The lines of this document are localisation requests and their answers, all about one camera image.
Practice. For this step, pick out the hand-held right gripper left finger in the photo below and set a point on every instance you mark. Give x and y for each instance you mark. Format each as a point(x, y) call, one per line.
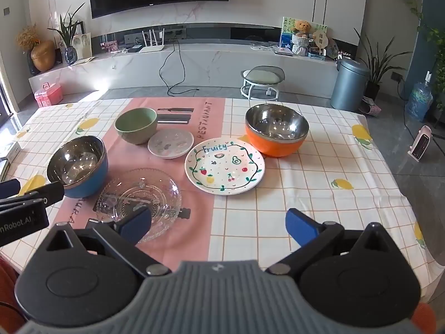
point(137, 224)

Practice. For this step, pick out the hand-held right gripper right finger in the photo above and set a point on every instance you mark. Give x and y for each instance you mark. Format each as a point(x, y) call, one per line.
point(300, 228)

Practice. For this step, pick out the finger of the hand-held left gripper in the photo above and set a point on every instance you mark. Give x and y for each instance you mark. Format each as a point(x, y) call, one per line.
point(48, 193)
point(8, 189)

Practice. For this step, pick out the clear glass plate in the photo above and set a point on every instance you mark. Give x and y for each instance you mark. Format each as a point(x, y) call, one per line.
point(146, 188)

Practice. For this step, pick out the blue steel bowl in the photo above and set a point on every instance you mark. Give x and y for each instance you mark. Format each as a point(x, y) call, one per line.
point(90, 184)

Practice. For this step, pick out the orange steel bowl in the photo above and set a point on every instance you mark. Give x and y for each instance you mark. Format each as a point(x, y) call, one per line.
point(274, 148)

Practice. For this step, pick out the small white printed plate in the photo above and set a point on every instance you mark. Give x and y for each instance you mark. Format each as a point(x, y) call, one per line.
point(170, 144)

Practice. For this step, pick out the green ceramic bowl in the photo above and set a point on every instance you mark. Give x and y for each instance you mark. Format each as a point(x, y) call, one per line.
point(135, 132)

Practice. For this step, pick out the white fruit-print plate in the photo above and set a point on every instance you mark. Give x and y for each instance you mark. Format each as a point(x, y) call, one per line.
point(226, 167)

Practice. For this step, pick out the white box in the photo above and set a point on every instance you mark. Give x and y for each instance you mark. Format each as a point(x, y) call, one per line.
point(12, 151)

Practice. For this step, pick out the orange fleece cloth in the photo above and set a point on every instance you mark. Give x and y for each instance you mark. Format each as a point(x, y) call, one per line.
point(7, 271)
point(424, 320)

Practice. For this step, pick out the pink storage box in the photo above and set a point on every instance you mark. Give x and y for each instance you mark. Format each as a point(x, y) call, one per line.
point(48, 95)

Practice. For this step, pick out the brown round vase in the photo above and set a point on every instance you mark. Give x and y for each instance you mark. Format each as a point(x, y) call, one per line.
point(43, 55)

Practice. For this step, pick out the pink space heater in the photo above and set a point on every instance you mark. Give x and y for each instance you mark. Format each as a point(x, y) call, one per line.
point(420, 144)

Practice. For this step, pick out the portrait drawing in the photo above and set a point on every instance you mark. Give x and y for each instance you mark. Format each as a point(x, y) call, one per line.
point(82, 45)

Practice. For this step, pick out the grey trash bin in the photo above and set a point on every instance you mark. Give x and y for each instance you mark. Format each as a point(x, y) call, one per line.
point(349, 83)

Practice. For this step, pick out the dried flowers in dark vase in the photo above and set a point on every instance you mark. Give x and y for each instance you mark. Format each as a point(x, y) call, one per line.
point(28, 38)

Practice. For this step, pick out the white stool with green seat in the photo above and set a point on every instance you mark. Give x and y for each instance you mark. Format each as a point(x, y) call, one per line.
point(262, 76)

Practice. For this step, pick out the green plant in blue vase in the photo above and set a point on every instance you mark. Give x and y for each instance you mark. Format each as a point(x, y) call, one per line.
point(69, 34)

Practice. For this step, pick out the black set-top box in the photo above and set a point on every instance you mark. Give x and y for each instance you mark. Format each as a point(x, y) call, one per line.
point(135, 49)

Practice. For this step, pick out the blue water bottle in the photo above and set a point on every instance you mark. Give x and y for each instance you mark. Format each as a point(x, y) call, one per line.
point(419, 101)

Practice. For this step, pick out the tall potted plant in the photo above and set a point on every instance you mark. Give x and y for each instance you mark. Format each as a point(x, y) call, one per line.
point(373, 69)

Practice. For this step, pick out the white marble television console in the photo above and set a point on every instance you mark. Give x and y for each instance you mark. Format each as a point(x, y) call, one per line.
point(208, 62)

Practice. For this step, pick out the white router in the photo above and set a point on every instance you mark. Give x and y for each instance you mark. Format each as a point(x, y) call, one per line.
point(153, 48)

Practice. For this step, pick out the flat white device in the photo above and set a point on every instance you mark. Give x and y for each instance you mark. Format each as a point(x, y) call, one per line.
point(283, 51)

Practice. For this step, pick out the decorative plate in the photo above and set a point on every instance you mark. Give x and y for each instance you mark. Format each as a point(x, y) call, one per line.
point(332, 48)

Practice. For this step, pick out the round paper fan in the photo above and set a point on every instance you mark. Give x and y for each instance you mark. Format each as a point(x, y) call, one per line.
point(320, 38)

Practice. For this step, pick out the green and blue painting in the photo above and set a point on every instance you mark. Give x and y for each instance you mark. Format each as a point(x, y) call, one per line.
point(285, 34)

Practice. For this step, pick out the brown teddy bear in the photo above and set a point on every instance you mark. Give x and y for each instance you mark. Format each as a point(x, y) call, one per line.
point(301, 28)

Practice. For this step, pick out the hanging vine plant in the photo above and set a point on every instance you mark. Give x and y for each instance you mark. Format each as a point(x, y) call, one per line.
point(438, 41)

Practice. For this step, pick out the wall socket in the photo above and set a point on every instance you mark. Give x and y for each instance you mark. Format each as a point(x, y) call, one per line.
point(397, 76)

